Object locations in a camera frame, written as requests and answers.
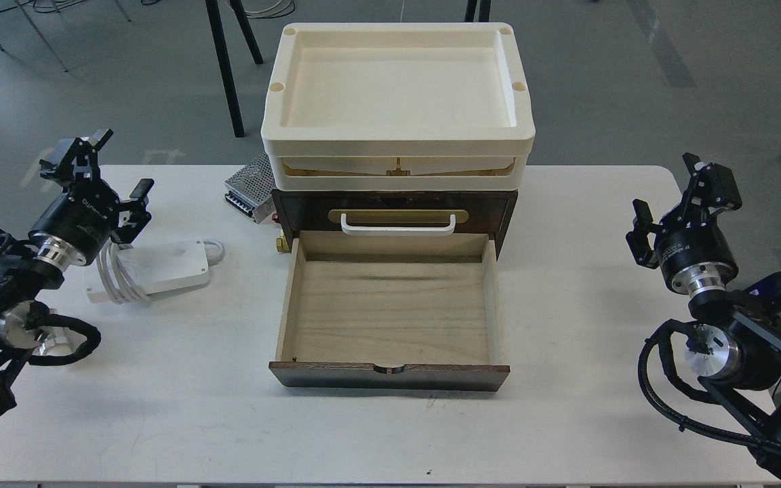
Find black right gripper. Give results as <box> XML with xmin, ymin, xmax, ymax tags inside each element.
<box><xmin>625</xmin><ymin>152</ymin><xmax>743</xmax><ymax>294</ymax></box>

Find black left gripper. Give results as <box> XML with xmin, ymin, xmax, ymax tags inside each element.
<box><xmin>30</xmin><ymin>129</ymin><xmax>155</xmax><ymax>266</ymax></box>

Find white charger with cable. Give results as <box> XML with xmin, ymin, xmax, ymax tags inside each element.
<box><xmin>83</xmin><ymin>240</ymin><xmax>226</xmax><ymax>304</ymax></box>

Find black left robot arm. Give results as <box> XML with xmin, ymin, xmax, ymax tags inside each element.
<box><xmin>0</xmin><ymin>129</ymin><xmax>154</xmax><ymax>417</ymax></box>

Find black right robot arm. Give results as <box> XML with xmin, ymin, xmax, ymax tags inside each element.
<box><xmin>626</xmin><ymin>152</ymin><xmax>781</xmax><ymax>480</ymax></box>

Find metal mesh power supply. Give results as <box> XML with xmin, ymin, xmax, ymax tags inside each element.
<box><xmin>224</xmin><ymin>152</ymin><xmax>276</xmax><ymax>224</ymax></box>

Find grey chair legs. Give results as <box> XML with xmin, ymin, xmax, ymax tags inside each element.
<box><xmin>0</xmin><ymin>1</ymin><xmax>136</xmax><ymax>74</ymax></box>

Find cream plastic tray top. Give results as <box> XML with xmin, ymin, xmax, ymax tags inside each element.
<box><xmin>261</xmin><ymin>22</ymin><xmax>536</xmax><ymax>191</ymax></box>

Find open wooden drawer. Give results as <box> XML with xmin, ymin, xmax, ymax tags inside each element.
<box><xmin>268</xmin><ymin>232</ymin><xmax>510</xmax><ymax>392</ymax></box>

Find white drawer handle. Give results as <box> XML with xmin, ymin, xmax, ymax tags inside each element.
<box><xmin>340</xmin><ymin>213</ymin><xmax>458</xmax><ymax>237</ymax></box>

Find white floor cable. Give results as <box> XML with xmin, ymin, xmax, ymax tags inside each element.
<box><xmin>228</xmin><ymin>0</ymin><xmax>296</xmax><ymax>20</ymax></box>

